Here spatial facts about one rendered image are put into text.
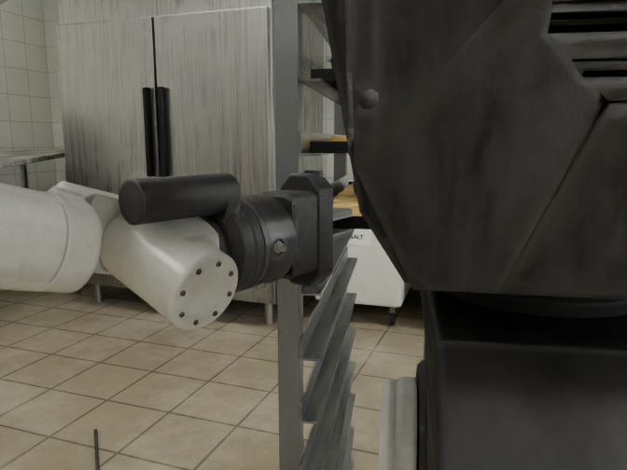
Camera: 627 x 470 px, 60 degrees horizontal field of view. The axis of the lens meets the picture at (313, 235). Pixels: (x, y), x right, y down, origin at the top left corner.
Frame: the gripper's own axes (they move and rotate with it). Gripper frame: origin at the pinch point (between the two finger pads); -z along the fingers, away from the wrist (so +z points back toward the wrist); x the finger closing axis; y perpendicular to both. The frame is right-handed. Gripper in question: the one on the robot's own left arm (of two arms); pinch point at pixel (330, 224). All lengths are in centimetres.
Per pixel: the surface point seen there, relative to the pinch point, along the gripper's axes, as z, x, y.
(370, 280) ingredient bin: -203, -69, 126
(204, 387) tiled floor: -93, -96, 139
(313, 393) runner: -10.9, -28.2, 11.3
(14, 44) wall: -143, 82, 411
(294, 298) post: -3.0, -11.0, 8.2
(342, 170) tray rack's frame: -56, 2, 39
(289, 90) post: -2.8, 15.4, 8.5
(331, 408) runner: -22.4, -37.2, 16.6
